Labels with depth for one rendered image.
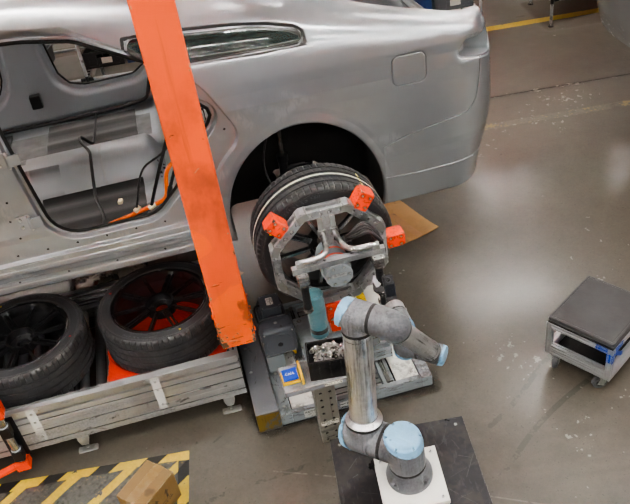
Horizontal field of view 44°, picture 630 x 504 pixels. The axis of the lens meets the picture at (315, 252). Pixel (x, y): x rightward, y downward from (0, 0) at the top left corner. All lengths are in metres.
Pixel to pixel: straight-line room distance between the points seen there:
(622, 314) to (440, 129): 1.26
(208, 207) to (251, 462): 1.34
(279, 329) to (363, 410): 1.01
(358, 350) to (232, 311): 0.89
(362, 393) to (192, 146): 1.16
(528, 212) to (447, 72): 1.69
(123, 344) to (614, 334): 2.37
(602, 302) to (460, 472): 1.23
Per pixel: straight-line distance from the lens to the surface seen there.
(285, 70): 3.62
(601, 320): 4.05
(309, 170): 3.63
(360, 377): 2.98
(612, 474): 3.88
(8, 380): 4.07
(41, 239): 3.97
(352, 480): 3.43
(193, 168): 3.16
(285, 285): 3.65
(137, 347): 3.97
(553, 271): 4.84
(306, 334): 4.16
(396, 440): 3.12
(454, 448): 3.51
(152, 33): 2.92
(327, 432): 3.93
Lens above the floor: 3.07
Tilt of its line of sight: 37 degrees down
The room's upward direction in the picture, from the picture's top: 9 degrees counter-clockwise
